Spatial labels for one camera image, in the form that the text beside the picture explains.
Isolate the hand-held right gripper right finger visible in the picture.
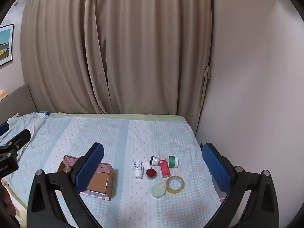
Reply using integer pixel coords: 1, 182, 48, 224
201, 143, 280, 228

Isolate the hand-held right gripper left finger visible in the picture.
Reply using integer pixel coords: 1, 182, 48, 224
27, 142, 105, 228

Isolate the cardboard box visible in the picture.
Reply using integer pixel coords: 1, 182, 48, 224
57, 155, 115, 200

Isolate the green jar with white lid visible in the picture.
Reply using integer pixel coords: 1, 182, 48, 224
168, 156, 179, 169

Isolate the white pill bottle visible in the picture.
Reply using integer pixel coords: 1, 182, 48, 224
134, 160, 143, 179

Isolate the clear tape roll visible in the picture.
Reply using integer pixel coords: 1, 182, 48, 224
166, 176, 185, 193

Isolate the pale green round tin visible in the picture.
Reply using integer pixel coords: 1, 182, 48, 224
151, 184, 166, 198

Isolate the person's left hand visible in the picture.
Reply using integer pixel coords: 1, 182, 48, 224
0, 185, 15, 222

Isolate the white crumpled duvet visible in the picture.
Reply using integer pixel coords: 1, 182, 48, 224
0, 111, 51, 153

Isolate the grey padded headboard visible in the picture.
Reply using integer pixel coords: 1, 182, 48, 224
0, 84, 37, 124

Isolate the small red carton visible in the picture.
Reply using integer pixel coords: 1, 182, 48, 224
159, 160, 171, 178

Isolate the checkered blue bed sheet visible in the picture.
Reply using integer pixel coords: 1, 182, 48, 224
0, 113, 229, 228

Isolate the pale green mattress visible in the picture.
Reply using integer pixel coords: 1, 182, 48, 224
49, 112, 186, 122

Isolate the beige curtain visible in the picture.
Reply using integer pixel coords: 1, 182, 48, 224
20, 0, 213, 127

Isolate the framed wall picture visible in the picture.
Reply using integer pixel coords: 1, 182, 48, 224
0, 24, 15, 67

